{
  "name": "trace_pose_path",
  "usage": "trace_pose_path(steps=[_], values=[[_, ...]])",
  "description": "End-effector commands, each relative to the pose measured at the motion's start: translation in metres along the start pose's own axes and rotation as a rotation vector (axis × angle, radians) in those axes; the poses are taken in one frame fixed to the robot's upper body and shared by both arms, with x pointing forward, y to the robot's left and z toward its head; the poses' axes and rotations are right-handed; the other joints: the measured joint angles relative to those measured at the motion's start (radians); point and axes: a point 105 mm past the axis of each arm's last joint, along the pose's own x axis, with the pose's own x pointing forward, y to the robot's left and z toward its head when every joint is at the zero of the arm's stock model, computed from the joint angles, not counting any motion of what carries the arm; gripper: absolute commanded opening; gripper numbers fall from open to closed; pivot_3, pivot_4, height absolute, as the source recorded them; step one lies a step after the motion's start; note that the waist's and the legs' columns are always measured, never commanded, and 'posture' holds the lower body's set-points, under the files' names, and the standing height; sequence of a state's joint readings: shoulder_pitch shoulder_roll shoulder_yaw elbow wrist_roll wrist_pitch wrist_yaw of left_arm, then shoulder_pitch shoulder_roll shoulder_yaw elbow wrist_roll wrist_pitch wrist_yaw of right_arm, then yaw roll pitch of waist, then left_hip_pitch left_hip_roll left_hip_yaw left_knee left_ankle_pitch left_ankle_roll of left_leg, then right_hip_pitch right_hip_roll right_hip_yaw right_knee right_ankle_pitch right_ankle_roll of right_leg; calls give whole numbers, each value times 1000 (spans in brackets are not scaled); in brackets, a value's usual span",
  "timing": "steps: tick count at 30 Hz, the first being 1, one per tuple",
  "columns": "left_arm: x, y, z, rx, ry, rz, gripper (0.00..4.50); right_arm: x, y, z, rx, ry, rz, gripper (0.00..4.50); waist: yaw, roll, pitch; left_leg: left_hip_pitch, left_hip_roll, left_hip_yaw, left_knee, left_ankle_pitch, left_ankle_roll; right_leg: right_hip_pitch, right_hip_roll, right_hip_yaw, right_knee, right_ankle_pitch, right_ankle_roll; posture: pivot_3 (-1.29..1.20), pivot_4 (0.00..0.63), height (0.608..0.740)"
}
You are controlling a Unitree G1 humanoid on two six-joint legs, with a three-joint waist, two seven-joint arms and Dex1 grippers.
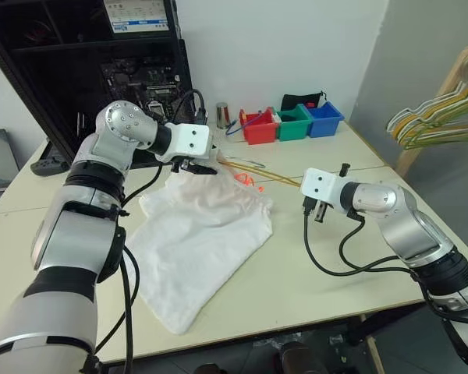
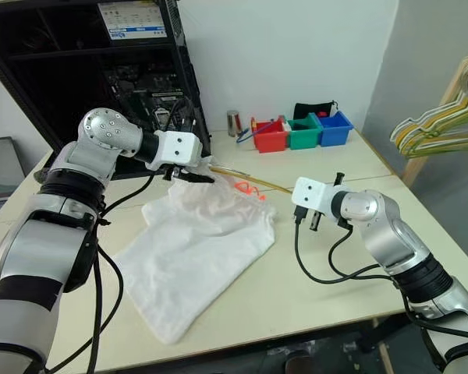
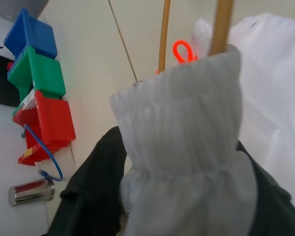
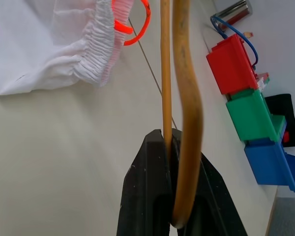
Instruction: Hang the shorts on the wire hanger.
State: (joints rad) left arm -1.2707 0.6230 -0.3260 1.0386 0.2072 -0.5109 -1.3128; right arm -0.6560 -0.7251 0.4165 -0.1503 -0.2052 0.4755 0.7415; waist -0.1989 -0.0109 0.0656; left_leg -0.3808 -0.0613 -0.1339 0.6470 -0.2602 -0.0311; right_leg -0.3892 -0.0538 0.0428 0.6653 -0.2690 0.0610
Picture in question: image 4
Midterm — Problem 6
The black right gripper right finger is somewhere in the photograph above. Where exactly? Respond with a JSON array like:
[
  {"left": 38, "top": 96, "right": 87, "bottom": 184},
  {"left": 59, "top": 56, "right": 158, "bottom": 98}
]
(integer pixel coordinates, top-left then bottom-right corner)
[{"left": 171, "top": 128, "right": 248, "bottom": 236}]

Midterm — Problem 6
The blue network cable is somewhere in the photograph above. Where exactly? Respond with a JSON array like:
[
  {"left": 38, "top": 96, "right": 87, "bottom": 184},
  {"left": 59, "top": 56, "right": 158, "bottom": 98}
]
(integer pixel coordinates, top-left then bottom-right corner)
[{"left": 210, "top": 15, "right": 259, "bottom": 68}]

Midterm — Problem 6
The white cloth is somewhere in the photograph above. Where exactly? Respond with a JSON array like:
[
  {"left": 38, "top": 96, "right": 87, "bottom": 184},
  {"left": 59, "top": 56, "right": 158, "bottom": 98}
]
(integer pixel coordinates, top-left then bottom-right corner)
[{"left": 0, "top": 0, "right": 135, "bottom": 95}]

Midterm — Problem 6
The orange plastic loop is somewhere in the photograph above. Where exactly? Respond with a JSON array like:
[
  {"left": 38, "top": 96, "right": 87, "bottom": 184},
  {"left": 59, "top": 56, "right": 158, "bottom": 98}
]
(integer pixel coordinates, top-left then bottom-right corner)
[{"left": 112, "top": 0, "right": 152, "bottom": 47}]

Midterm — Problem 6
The green plastic bin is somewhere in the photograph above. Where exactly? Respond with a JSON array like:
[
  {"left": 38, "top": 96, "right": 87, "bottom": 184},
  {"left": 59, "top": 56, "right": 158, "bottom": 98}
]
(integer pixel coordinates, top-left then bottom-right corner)
[{"left": 225, "top": 88, "right": 287, "bottom": 142}]

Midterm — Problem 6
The red plastic bin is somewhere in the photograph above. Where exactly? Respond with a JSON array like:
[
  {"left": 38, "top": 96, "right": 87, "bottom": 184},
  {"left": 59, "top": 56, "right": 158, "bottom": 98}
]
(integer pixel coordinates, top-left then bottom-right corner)
[{"left": 206, "top": 33, "right": 271, "bottom": 95}]

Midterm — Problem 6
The metal cup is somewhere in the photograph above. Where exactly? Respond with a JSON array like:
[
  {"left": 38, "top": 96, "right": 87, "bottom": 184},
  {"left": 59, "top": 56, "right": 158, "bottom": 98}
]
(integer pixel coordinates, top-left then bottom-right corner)
[{"left": 215, "top": 0, "right": 253, "bottom": 31}]

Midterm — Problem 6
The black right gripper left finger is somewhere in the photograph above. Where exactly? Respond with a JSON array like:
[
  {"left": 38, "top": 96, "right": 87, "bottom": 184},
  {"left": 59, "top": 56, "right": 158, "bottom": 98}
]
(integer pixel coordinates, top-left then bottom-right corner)
[{"left": 115, "top": 129, "right": 173, "bottom": 236}]

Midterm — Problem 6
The yellow wire hanger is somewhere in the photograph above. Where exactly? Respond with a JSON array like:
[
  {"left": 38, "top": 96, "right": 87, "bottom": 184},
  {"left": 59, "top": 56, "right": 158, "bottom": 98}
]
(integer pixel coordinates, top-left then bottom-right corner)
[{"left": 159, "top": 0, "right": 204, "bottom": 227}]

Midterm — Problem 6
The blue plastic bin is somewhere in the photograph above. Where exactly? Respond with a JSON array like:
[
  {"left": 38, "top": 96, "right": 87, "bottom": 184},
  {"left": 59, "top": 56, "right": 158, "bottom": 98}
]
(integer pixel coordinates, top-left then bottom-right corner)
[{"left": 243, "top": 139, "right": 295, "bottom": 193}]

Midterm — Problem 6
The black drawstring pouch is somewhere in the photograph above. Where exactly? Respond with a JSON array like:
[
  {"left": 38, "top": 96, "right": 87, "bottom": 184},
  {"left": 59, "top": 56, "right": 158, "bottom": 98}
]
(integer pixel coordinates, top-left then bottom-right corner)
[{"left": 264, "top": 93, "right": 295, "bottom": 159}]

